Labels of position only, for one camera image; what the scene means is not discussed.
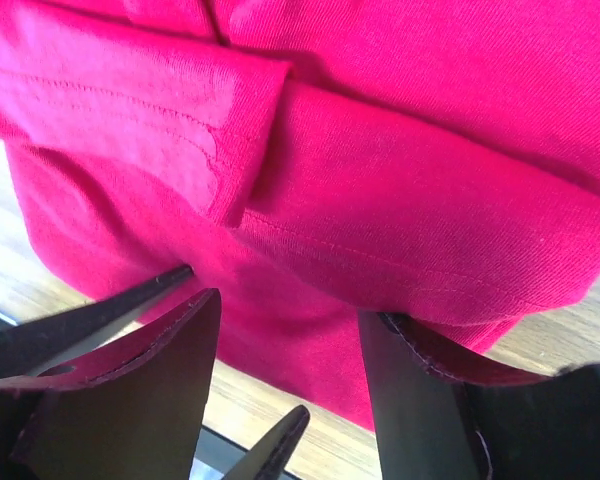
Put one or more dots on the pink magenta t shirt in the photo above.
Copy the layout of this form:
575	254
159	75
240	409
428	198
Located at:
310	159

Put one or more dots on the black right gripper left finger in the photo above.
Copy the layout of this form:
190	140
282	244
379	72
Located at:
131	409

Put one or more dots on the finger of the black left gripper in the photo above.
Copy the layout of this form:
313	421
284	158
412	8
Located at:
268	458
60	331

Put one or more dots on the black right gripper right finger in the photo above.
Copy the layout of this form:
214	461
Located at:
442	411

